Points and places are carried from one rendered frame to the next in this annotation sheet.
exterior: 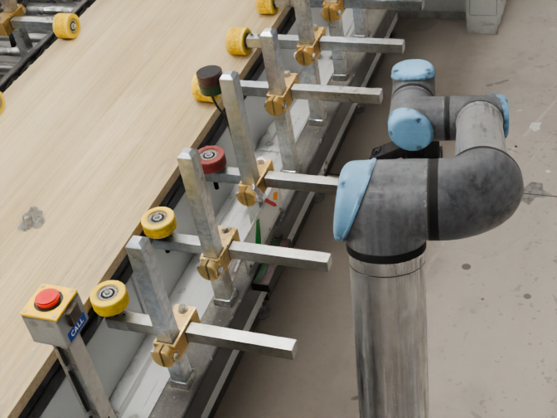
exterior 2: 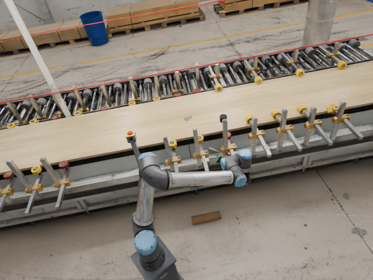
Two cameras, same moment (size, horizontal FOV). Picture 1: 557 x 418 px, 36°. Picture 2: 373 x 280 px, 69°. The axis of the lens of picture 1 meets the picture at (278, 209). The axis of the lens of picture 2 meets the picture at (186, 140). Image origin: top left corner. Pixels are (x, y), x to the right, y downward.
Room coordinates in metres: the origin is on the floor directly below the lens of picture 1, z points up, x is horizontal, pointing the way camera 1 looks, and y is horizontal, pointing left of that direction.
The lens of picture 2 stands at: (0.62, -1.29, 2.54)
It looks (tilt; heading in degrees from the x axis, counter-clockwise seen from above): 42 degrees down; 62
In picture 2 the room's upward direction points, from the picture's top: 10 degrees counter-clockwise
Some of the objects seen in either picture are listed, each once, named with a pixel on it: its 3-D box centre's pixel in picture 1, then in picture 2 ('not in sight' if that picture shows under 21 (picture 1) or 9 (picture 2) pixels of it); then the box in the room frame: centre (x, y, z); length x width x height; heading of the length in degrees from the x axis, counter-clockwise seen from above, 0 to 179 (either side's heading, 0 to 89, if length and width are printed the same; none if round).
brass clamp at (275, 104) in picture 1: (282, 94); (256, 135); (1.95, -0.07, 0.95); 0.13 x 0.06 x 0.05; 154
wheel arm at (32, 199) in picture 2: not in sight; (34, 193); (0.15, 0.77, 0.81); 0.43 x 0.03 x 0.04; 64
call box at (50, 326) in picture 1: (55, 317); (131, 136); (1.03, 0.39, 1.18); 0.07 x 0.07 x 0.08; 64
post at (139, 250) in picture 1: (164, 324); (169, 156); (1.26, 0.28, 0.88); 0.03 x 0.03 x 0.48; 64
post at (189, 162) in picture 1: (209, 235); (197, 149); (1.48, 0.16, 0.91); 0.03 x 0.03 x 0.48; 64
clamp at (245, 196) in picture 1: (254, 182); (228, 148); (1.73, 0.05, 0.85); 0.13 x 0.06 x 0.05; 154
